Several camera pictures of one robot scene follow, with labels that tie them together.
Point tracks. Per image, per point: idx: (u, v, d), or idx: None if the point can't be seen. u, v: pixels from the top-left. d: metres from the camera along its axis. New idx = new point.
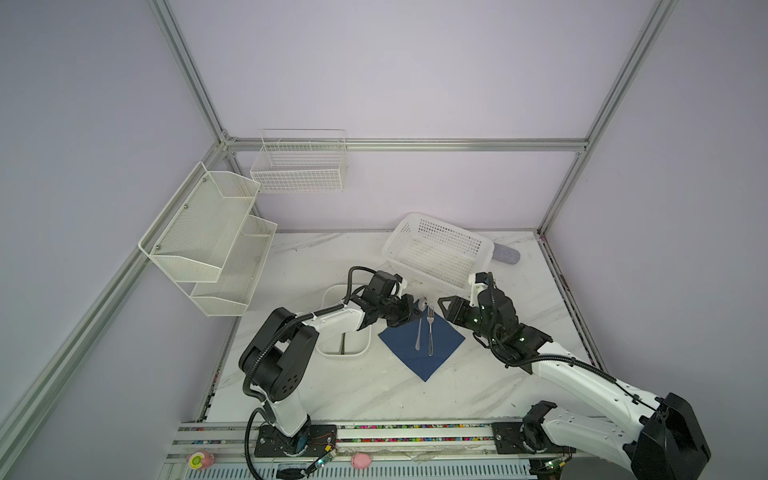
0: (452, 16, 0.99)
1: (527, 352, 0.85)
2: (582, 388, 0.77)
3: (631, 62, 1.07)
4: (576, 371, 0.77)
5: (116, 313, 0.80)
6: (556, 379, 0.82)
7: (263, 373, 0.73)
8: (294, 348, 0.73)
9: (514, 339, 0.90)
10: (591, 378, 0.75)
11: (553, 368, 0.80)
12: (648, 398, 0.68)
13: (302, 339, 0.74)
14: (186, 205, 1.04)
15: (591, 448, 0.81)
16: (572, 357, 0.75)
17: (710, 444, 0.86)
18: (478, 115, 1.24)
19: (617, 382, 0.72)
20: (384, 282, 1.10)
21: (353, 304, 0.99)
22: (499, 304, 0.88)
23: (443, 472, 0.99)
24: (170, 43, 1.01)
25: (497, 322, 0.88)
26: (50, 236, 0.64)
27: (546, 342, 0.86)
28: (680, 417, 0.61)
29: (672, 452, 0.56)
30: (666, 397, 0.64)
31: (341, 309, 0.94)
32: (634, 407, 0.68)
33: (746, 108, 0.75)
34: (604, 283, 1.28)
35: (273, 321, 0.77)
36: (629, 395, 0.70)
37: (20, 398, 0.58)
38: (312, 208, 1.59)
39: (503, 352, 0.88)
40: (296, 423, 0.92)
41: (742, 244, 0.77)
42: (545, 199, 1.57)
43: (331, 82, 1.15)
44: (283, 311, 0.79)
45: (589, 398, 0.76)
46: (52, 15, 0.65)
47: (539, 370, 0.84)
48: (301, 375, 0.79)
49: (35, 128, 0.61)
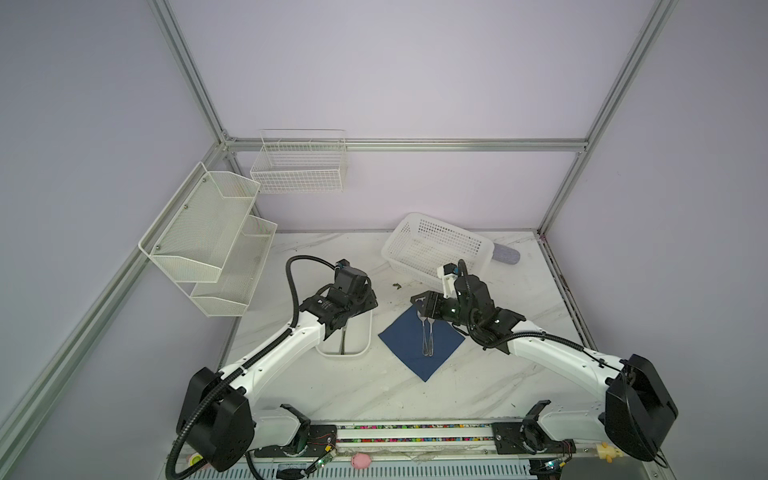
0: (451, 16, 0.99)
1: (502, 333, 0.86)
2: (554, 362, 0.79)
3: (626, 72, 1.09)
4: (547, 344, 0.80)
5: (116, 312, 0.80)
6: (531, 356, 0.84)
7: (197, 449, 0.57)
8: (222, 418, 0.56)
9: (490, 322, 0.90)
10: (561, 350, 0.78)
11: (526, 344, 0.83)
12: (612, 362, 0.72)
13: (229, 408, 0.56)
14: (186, 205, 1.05)
15: (579, 432, 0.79)
16: (543, 332, 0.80)
17: (709, 446, 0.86)
18: (478, 115, 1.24)
19: (585, 351, 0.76)
20: (351, 280, 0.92)
21: (308, 321, 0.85)
22: (474, 289, 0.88)
23: (443, 473, 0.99)
24: (170, 44, 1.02)
25: (473, 306, 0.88)
26: (52, 237, 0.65)
27: (519, 321, 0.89)
28: (645, 376, 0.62)
29: (637, 408, 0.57)
30: (632, 360, 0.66)
31: (281, 347, 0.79)
32: (600, 371, 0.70)
33: (745, 108, 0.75)
34: (604, 283, 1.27)
35: (194, 389, 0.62)
36: (596, 361, 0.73)
37: (21, 397, 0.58)
38: (312, 208, 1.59)
39: (481, 336, 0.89)
40: (288, 434, 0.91)
41: (743, 243, 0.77)
42: (545, 199, 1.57)
43: (331, 81, 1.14)
44: (206, 374, 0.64)
45: (562, 371, 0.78)
46: (53, 17, 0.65)
47: (516, 350, 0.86)
48: (253, 438, 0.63)
49: (36, 130, 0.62)
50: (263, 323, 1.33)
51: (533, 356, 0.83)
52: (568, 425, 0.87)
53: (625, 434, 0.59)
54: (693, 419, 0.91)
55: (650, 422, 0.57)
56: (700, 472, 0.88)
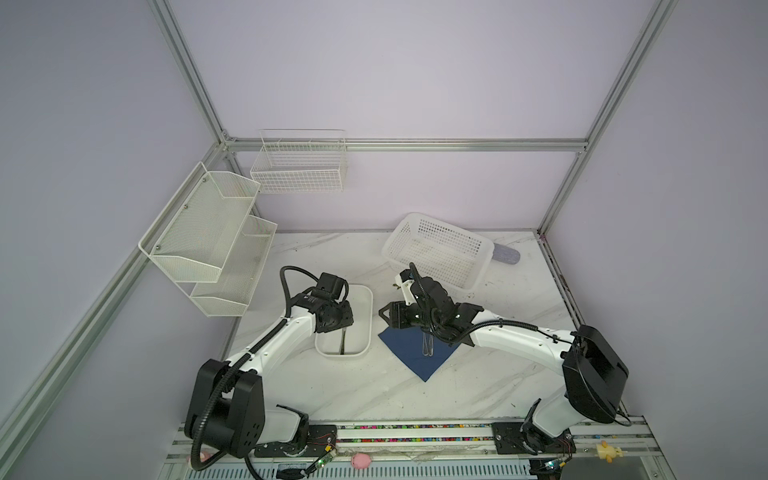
0: (451, 16, 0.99)
1: (463, 326, 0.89)
2: (514, 345, 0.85)
3: (626, 72, 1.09)
4: (506, 329, 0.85)
5: (117, 312, 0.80)
6: (493, 343, 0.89)
7: (217, 435, 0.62)
8: (239, 399, 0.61)
9: (452, 318, 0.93)
10: (518, 332, 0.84)
11: (487, 334, 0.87)
12: (564, 336, 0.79)
13: (244, 387, 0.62)
14: (186, 205, 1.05)
15: (567, 418, 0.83)
16: (500, 319, 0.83)
17: (710, 446, 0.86)
18: (478, 114, 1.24)
19: (539, 329, 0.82)
20: (335, 282, 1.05)
21: (300, 311, 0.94)
22: (429, 290, 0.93)
23: (443, 473, 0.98)
24: (170, 44, 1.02)
25: (432, 307, 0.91)
26: (51, 237, 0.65)
27: (478, 311, 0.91)
28: (594, 343, 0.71)
29: (588, 372, 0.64)
30: (582, 331, 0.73)
31: (281, 331, 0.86)
32: (555, 347, 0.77)
33: (745, 108, 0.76)
34: (604, 282, 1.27)
35: (203, 381, 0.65)
36: (550, 338, 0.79)
37: (21, 396, 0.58)
38: (312, 208, 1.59)
39: (444, 333, 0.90)
40: (291, 427, 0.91)
41: (743, 242, 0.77)
42: (545, 199, 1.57)
43: (331, 81, 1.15)
44: (213, 365, 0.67)
45: (521, 352, 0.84)
46: (52, 17, 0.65)
47: (479, 340, 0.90)
48: (264, 421, 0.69)
49: (36, 130, 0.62)
50: (263, 323, 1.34)
51: (495, 343, 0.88)
52: (560, 417, 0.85)
53: (585, 400, 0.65)
54: (694, 419, 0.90)
55: (605, 387, 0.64)
56: (701, 472, 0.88)
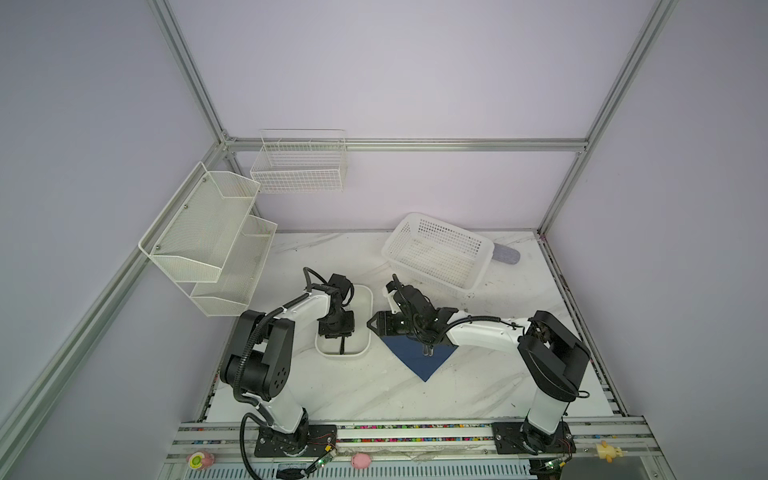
0: (451, 17, 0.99)
1: (441, 327, 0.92)
2: (483, 339, 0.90)
3: (626, 72, 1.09)
4: (474, 324, 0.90)
5: (117, 312, 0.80)
6: (467, 339, 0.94)
7: (252, 376, 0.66)
8: (276, 341, 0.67)
9: (432, 322, 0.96)
10: (484, 325, 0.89)
11: (460, 331, 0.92)
12: (522, 322, 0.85)
13: (280, 331, 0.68)
14: (186, 205, 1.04)
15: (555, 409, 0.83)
16: (469, 315, 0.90)
17: (711, 447, 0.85)
18: (478, 115, 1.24)
19: (501, 320, 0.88)
20: (346, 283, 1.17)
21: (319, 290, 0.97)
22: (410, 297, 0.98)
23: (443, 473, 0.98)
24: (170, 43, 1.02)
25: (413, 313, 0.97)
26: (51, 237, 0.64)
27: (453, 313, 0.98)
28: (551, 328, 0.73)
29: (541, 352, 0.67)
30: (538, 315, 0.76)
31: (307, 299, 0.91)
32: (513, 333, 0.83)
33: (744, 108, 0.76)
34: (604, 282, 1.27)
35: (243, 324, 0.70)
36: (511, 326, 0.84)
37: (20, 398, 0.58)
38: (312, 209, 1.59)
39: (425, 336, 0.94)
40: (295, 417, 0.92)
41: (744, 242, 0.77)
42: (545, 199, 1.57)
43: (332, 82, 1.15)
44: (251, 311, 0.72)
45: (491, 344, 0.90)
46: (52, 17, 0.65)
47: (455, 338, 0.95)
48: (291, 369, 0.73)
49: (35, 130, 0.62)
50: None
51: (468, 338, 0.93)
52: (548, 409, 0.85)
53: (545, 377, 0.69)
54: (695, 419, 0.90)
55: (561, 365, 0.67)
56: (702, 472, 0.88)
